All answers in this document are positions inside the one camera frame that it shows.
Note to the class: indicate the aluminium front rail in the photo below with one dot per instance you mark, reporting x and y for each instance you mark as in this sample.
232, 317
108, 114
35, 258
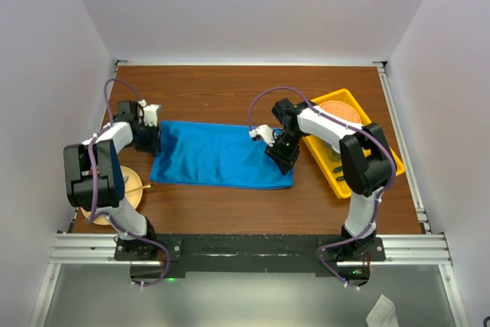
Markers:
421, 249

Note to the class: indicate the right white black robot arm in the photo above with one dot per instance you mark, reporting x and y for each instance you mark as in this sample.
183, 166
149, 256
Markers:
367, 165

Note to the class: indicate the grey cup in tray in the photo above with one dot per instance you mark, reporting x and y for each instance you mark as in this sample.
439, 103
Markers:
332, 154

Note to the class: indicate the blue cloth napkin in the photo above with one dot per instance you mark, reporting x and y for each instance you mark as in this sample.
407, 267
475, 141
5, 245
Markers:
217, 155

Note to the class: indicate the orange woven coaster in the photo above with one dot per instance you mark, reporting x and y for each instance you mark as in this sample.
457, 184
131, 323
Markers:
341, 110

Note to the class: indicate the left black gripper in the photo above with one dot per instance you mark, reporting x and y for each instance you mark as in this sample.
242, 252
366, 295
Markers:
154, 145

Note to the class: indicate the aluminium rail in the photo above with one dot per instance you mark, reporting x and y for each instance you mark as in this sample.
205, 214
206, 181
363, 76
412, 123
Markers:
421, 249
412, 181

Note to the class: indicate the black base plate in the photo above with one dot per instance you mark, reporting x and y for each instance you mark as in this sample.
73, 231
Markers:
241, 253

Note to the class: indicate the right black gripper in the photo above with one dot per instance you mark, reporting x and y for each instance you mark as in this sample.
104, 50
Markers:
284, 161

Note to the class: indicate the gold utensil on plate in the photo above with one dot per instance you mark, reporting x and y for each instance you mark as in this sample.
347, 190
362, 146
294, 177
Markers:
143, 187

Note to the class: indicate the aluminium right rail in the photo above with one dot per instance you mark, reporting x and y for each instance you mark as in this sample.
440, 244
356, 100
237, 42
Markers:
412, 181

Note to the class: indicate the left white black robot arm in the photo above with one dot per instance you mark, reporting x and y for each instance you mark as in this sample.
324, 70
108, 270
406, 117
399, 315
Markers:
95, 182

